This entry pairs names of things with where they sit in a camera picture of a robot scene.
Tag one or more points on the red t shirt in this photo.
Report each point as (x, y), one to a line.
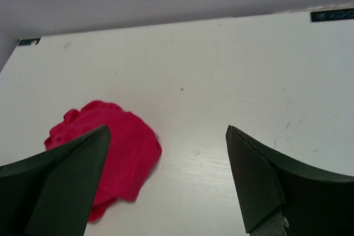
(133, 153)

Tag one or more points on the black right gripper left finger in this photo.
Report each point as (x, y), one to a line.
(52, 193)

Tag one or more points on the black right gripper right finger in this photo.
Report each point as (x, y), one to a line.
(279, 195)

